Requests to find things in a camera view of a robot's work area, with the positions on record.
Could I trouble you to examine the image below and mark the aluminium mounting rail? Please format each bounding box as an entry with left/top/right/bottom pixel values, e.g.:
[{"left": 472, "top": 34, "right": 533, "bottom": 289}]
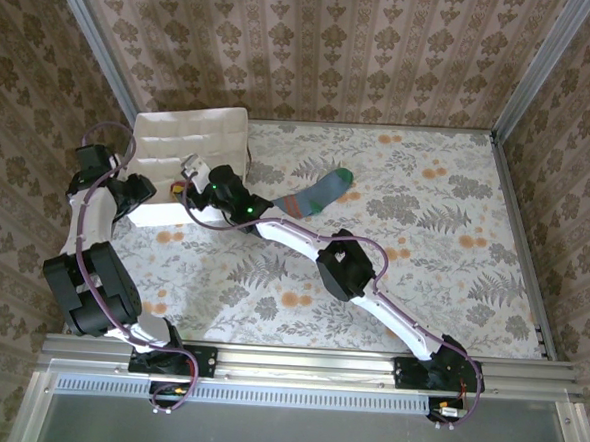
[{"left": 39, "top": 330, "right": 586, "bottom": 405}]

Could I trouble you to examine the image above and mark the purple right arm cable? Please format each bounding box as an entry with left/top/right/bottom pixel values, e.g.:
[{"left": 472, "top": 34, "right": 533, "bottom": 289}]
[{"left": 168, "top": 168, "right": 498, "bottom": 435}]

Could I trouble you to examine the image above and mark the grey-blue sock with green toe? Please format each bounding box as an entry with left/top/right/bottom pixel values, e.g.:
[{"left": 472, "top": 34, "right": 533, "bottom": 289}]
[{"left": 268, "top": 163, "right": 354, "bottom": 223}]

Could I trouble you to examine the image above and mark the aluminium right frame post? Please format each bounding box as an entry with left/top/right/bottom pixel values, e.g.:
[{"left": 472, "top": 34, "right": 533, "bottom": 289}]
[{"left": 489, "top": 0, "right": 590, "bottom": 148}]

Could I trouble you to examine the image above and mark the grey slotted cable duct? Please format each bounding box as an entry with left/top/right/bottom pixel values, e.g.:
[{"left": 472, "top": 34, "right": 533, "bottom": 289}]
[{"left": 53, "top": 372, "right": 434, "bottom": 417}]

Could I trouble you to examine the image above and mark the floral print tablecloth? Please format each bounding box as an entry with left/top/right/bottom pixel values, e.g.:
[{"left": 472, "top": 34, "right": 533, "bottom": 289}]
[{"left": 80, "top": 108, "right": 565, "bottom": 363}]

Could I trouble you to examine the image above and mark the black cable junction bracket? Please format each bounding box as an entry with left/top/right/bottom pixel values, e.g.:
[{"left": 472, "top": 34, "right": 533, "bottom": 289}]
[
  {"left": 424, "top": 396, "right": 471, "bottom": 433},
  {"left": 147, "top": 379, "right": 197, "bottom": 417}
]

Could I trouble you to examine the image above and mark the aluminium left frame post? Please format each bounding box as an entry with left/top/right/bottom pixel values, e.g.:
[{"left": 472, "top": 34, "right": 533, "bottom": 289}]
[{"left": 38, "top": 0, "right": 152, "bottom": 123}]

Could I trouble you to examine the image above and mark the aluminium right side rail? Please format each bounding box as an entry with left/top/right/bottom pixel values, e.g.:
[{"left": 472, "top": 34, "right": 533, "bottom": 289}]
[{"left": 476, "top": 132, "right": 572, "bottom": 361}]

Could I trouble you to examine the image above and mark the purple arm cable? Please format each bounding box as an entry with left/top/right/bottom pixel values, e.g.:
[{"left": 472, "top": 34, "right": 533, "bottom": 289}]
[
  {"left": 168, "top": 168, "right": 498, "bottom": 435},
  {"left": 60, "top": 119, "right": 215, "bottom": 417}
]

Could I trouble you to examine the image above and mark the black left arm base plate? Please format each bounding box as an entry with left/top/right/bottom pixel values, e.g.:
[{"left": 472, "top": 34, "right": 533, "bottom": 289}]
[{"left": 127, "top": 339, "right": 219, "bottom": 380}]

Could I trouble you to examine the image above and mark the aluminium frame post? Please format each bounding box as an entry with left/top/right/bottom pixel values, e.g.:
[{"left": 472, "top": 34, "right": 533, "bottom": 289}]
[
  {"left": 38, "top": 0, "right": 152, "bottom": 123},
  {"left": 489, "top": 0, "right": 590, "bottom": 148}
]

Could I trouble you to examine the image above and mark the white divided organizer box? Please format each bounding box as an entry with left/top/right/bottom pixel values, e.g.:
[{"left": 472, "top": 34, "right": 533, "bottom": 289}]
[{"left": 122, "top": 100, "right": 256, "bottom": 235}]

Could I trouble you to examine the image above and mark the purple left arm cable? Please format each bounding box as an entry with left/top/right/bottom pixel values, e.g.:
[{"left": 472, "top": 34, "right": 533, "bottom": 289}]
[{"left": 60, "top": 119, "right": 215, "bottom": 417}]

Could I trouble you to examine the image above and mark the grey metal panel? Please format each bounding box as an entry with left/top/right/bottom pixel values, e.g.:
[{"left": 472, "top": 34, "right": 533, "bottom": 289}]
[{"left": 8, "top": 367, "right": 590, "bottom": 442}]

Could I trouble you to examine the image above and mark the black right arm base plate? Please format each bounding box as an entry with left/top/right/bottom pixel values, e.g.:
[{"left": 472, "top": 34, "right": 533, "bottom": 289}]
[{"left": 393, "top": 355, "right": 488, "bottom": 395}]

